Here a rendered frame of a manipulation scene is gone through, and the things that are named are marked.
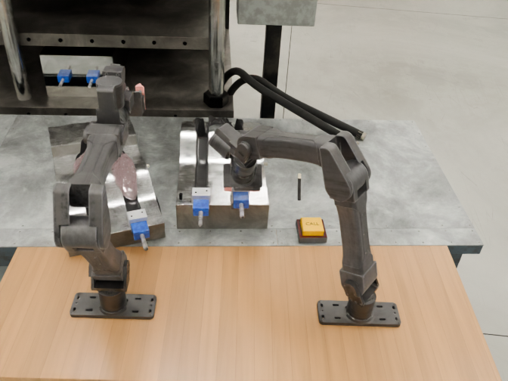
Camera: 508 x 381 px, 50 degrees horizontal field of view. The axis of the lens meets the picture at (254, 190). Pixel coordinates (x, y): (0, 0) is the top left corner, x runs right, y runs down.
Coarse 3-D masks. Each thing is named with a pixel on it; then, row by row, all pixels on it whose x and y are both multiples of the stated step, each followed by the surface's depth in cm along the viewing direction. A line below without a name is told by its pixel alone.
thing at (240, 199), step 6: (234, 192) 150; (240, 192) 150; (246, 192) 150; (234, 198) 148; (240, 198) 148; (246, 198) 148; (234, 204) 148; (240, 204) 147; (246, 204) 148; (240, 210) 145; (240, 216) 143
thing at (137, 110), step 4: (136, 92) 130; (140, 92) 130; (136, 96) 131; (140, 96) 131; (136, 100) 131; (140, 100) 131; (136, 104) 132; (140, 104) 132; (132, 108) 133; (136, 108) 133; (140, 108) 133; (128, 112) 128; (132, 112) 133; (136, 112) 133; (140, 112) 133
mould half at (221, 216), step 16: (192, 128) 174; (192, 144) 171; (192, 160) 168; (224, 160) 169; (192, 176) 162; (224, 192) 156; (256, 192) 157; (176, 208) 152; (192, 208) 152; (224, 208) 153; (256, 208) 153; (192, 224) 156; (208, 224) 156; (224, 224) 156; (240, 224) 157; (256, 224) 157
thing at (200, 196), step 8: (192, 192) 151; (200, 192) 152; (208, 192) 152; (192, 200) 151; (200, 200) 151; (208, 200) 151; (200, 208) 148; (208, 208) 148; (200, 216) 147; (200, 224) 145
